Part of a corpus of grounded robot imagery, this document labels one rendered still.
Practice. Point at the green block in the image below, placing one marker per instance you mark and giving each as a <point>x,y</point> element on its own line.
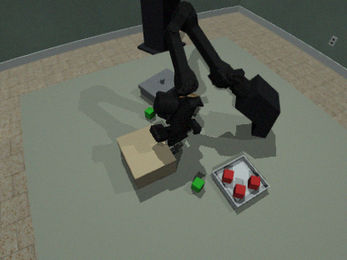
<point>149,113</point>
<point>197,184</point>

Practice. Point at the red block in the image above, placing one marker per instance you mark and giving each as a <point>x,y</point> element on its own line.
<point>239,191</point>
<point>254,182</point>
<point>228,176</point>

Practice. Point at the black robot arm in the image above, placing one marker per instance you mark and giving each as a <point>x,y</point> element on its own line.
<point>166,104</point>

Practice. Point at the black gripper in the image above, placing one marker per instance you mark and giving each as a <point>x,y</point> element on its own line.
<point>176,131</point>

